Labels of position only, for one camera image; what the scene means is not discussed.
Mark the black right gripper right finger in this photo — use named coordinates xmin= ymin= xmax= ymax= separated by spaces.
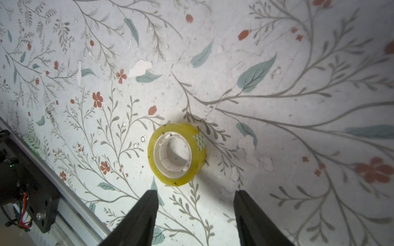
xmin=234 ymin=190 xmax=293 ymax=246

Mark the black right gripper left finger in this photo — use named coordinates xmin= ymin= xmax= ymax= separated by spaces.
xmin=99 ymin=190 xmax=159 ymax=246

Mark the yellow tape roll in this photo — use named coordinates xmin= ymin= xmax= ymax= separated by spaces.
xmin=147 ymin=123 xmax=207 ymax=187

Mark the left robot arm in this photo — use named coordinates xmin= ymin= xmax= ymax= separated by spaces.
xmin=1 ymin=130 xmax=60 ymax=233

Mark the metal base rail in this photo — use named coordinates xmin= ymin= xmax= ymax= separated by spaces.
xmin=1 ymin=120 xmax=111 ymax=246

